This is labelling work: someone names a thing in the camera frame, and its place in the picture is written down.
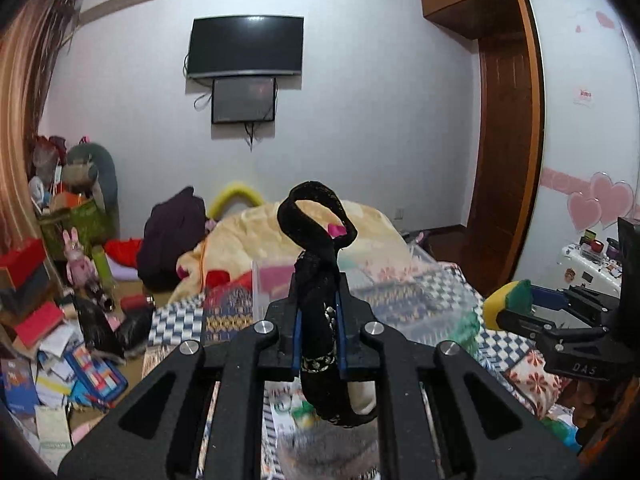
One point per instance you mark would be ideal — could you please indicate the brown wooden door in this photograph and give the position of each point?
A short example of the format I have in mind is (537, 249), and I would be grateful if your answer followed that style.
(507, 157)

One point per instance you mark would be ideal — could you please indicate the dark purple clothing pile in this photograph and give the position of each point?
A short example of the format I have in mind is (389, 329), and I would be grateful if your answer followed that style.
(174, 227)

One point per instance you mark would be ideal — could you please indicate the red gift box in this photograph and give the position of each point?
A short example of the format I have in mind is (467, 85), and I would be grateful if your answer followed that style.
(18, 265)

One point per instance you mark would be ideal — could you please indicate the white wardrobe sliding door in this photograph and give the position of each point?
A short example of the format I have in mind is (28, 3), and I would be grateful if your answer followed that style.
(589, 170)

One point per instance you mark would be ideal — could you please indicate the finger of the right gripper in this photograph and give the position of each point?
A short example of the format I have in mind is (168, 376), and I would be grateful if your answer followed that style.
(550, 298)
(537, 328)

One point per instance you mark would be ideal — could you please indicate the small wall monitor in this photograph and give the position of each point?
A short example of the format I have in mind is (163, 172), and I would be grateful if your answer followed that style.
(243, 100)

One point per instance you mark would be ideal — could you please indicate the yellow curved pillow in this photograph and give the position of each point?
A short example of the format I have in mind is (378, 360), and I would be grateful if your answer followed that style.
(234, 192)

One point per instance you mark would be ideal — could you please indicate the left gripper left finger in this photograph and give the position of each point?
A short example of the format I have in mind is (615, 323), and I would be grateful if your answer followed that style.
(201, 405)

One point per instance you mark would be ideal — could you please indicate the clear plastic storage box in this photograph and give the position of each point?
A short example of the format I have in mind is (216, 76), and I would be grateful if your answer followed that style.
(420, 297)

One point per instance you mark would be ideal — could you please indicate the green bottle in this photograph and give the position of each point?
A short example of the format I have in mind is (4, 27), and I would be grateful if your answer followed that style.
(103, 269)

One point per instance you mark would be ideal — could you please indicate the white small cabinet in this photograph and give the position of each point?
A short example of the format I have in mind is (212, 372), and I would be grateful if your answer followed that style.
(581, 267)

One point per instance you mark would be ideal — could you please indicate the yellow green sponge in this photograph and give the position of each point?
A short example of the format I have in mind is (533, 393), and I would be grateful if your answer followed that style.
(516, 297)

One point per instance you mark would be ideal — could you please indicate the blue pencil case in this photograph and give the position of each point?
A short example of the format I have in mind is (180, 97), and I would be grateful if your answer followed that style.
(102, 379)

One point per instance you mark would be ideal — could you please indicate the pink rabbit plush toy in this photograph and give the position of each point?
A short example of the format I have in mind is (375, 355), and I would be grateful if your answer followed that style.
(79, 267)

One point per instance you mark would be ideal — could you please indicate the grey wolf plush toy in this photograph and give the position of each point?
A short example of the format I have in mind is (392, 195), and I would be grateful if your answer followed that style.
(90, 168)

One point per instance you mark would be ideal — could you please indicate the black wall television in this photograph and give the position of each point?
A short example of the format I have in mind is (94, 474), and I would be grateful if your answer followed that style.
(238, 45)

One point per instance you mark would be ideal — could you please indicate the green storage box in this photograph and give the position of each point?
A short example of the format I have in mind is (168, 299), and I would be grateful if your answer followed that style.
(93, 225)

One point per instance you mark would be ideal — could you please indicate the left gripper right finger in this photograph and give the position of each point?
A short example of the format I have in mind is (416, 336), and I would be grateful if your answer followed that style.
(440, 414)

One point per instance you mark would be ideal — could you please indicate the orange striped curtain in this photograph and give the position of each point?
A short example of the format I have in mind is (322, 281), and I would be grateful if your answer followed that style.
(29, 48)

